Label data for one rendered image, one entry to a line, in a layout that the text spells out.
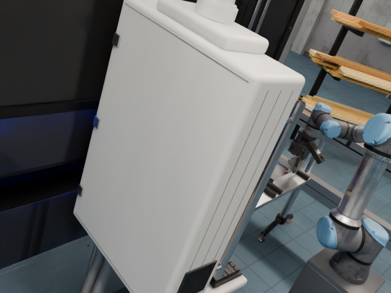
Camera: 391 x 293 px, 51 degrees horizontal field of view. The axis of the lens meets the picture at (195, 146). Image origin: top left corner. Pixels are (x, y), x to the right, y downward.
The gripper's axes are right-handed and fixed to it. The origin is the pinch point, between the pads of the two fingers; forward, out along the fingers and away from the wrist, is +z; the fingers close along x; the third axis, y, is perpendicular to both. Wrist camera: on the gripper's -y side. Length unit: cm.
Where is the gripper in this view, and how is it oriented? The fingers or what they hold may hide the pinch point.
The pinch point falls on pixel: (295, 171)
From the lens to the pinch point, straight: 204.1
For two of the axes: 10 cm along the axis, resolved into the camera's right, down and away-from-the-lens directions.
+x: -6.3, 1.6, -7.6
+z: -3.1, 8.4, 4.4
